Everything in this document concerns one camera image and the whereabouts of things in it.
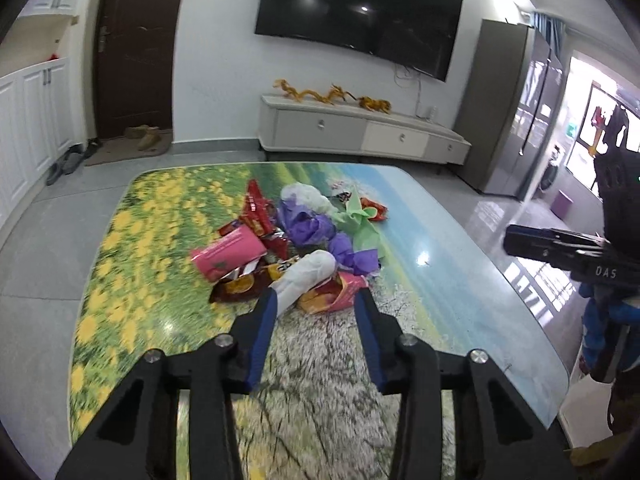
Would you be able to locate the black wall television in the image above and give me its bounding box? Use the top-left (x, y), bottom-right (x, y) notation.
top-left (255, 0), bottom-right (463, 82)

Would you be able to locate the golden dragon ornament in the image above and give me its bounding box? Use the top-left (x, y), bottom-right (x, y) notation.
top-left (272, 79), bottom-right (357, 107)

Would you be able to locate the grey refrigerator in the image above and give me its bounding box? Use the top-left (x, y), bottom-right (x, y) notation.
top-left (452, 19), bottom-right (565, 197)

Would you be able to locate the white paper bag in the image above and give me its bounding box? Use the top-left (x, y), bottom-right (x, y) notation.
top-left (559, 350), bottom-right (616, 448)

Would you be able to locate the red and orange chip wrapper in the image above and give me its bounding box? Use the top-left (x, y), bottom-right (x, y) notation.
top-left (361, 197), bottom-right (390, 224)

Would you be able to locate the blue curtain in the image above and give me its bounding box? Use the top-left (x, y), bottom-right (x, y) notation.
top-left (531, 10), bottom-right (566, 61)

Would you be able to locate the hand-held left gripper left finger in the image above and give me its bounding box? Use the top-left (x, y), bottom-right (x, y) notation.
top-left (55, 289), bottom-right (279, 480)

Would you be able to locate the red snack wrapper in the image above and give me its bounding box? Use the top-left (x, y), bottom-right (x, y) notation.
top-left (243, 180), bottom-right (275, 236)

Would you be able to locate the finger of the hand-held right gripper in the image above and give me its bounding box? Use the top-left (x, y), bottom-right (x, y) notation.
top-left (502, 225), bottom-right (601, 275)

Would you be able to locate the washing machine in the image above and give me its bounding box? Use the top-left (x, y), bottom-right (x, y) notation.
top-left (542, 145), bottom-right (562, 191)

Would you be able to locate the brown doormat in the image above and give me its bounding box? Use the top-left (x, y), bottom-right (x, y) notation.
top-left (84, 137), bottom-right (173, 167)

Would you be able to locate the dark brown door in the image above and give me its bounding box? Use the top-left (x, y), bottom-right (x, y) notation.
top-left (94, 0), bottom-right (191, 142)

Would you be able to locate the white plastic bag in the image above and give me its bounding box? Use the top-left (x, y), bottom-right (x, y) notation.
top-left (281, 182), bottom-right (342, 216)

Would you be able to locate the white paper towel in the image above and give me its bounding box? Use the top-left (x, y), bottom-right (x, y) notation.
top-left (269, 251), bottom-right (337, 317)

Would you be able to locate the orange and pink snack packet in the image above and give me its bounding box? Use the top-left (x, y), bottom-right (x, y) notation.
top-left (298, 272), bottom-right (371, 315)

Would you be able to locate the pair of grey slippers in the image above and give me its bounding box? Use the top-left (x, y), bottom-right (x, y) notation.
top-left (46, 144), bottom-right (86, 186)

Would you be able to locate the purple crumpled paper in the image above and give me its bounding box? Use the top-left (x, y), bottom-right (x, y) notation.
top-left (276, 196), bottom-right (335, 250)
top-left (327, 230), bottom-right (384, 277)

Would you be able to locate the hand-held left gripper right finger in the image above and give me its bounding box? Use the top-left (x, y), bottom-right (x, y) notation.
top-left (353, 287), bottom-right (583, 480)

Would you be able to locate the dark red and yellow wrapper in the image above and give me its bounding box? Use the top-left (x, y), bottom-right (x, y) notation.
top-left (209, 260), bottom-right (287, 306)

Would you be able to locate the green paper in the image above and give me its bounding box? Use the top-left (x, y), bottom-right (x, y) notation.
top-left (332, 187), bottom-right (384, 257)

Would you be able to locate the white shoe cabinet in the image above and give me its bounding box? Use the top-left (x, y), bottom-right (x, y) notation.
top-left (0, 57), bottom-right (76, 231)

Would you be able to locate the white television cabinet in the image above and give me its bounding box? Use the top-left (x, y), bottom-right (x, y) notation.
top-left (258, 94), bottom-right (472, 165)

